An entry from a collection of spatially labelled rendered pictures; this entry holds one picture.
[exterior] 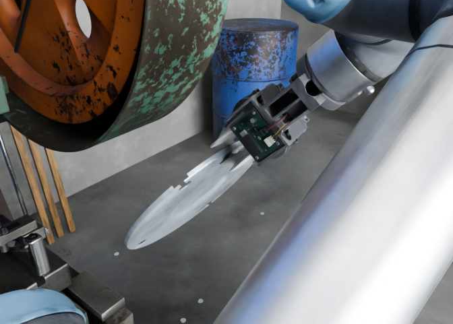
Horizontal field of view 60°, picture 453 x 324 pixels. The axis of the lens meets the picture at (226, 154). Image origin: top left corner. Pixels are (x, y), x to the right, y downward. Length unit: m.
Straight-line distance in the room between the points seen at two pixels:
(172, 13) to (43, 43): 0.44
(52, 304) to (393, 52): 0.36
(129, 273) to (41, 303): 1.61
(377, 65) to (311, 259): 0.27
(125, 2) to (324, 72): 0.36
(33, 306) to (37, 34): 0.74
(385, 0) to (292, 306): 0.20
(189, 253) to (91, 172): 0.93
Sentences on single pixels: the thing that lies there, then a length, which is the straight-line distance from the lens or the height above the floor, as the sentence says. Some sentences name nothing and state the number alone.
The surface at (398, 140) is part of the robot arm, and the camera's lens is 0.20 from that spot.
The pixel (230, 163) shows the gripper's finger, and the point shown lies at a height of 1.03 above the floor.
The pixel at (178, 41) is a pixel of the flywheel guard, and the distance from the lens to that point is 0.64.
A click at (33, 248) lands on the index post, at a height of 0.78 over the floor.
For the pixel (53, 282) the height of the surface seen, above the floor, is 0.68.
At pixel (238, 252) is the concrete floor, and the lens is 1.99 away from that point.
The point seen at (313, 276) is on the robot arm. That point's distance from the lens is 0.18.
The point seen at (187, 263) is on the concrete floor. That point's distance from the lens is 1.95.
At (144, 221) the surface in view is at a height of 0.96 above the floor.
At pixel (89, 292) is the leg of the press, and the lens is 0.97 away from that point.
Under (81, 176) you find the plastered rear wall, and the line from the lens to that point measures 2.57.
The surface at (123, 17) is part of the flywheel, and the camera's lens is 0.68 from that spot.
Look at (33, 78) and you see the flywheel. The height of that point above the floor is 1.05.
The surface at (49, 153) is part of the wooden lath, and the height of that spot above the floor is 0.45.
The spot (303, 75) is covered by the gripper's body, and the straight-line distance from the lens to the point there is 0.43.
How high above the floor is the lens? 1.31
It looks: 27 degrees down
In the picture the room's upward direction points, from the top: straight up
